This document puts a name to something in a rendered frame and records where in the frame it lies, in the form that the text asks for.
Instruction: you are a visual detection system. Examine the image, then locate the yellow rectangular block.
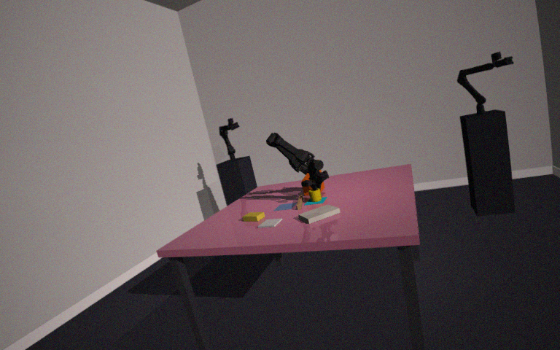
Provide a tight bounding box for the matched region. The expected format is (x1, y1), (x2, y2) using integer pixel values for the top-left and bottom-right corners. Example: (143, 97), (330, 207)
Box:
(242, 212), (265, 222)

